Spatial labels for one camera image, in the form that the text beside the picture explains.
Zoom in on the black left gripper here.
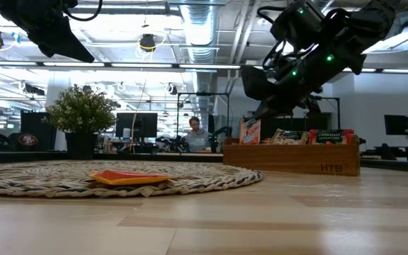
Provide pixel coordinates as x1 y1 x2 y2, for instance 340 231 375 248
24 13 96 64

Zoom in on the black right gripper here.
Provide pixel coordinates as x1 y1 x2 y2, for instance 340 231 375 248
252 45 367 120

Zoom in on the orange tea packet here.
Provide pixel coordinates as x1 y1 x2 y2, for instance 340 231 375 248
239 118 262 145
89 169 173 186

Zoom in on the red tea packet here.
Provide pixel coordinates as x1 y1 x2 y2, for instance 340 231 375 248
309 128 356 145

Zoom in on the wooden compartment box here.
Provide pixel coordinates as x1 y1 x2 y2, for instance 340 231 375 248
222 136 361 177

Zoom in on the green potted plant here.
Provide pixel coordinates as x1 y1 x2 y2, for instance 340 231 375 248
42 84 117 160

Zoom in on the long ceiling light strip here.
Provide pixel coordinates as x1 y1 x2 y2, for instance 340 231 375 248
0 60 408 74

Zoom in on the black desk monitor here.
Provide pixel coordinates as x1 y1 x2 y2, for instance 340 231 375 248
115 112 159 142

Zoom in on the person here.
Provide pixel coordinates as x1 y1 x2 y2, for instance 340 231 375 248
184 115 210 153

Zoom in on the black background desk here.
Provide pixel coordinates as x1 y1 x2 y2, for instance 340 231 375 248
373 143 408 163

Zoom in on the round woven placemat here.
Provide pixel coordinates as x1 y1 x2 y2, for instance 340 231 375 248
0 159 265 198

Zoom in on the black left camera cable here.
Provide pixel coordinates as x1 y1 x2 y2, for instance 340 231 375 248
62 0 104 22

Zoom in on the black camera cable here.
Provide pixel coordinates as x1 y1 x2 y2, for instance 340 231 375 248
62 0 104 22
256 5 286 70

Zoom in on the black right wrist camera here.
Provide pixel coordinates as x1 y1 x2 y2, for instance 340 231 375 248
241 65 276 103

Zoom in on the black metal stand frame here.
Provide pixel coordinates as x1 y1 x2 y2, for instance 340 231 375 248
319 95 341 129
176 91 231 145

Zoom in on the black right camera cable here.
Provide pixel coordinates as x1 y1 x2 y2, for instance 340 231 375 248
256 5 286 70

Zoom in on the black wall monitor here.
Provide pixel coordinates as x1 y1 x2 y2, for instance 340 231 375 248
383 114 408 136

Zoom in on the black aluminium table frame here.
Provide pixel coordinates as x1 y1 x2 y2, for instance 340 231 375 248
0 149 408 174

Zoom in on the silver ventilation duct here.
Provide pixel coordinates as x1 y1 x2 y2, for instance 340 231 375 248
179 0 220 65

